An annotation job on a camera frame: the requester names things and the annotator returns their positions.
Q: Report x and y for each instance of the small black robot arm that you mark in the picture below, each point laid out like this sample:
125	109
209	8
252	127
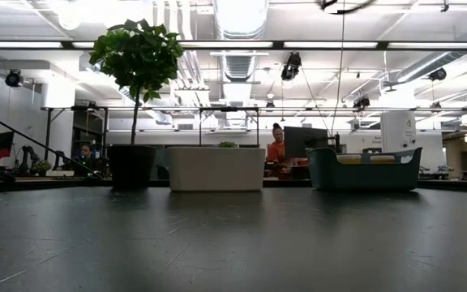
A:
26	158

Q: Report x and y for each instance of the white plastic bin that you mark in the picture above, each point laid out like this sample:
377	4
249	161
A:
217	170

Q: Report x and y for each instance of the blue plastic bin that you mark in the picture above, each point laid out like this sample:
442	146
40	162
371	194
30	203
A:
363	176

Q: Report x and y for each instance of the small green plant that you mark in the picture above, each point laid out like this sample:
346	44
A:
41	166
227	144

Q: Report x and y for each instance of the person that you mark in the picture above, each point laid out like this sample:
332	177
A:
277	152
85	156

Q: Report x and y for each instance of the black ceiling lamp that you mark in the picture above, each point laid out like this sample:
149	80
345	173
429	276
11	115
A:
361	102
291	67
437	74
13	78
270	106

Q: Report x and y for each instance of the black monitor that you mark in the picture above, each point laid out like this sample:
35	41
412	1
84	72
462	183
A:
305	142

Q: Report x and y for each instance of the potted green plant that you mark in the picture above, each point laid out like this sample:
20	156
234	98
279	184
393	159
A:
136	57

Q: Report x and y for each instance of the overhead light bar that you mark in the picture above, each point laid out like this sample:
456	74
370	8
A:
66	45

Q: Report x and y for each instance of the black metal stand frame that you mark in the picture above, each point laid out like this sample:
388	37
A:
48	134

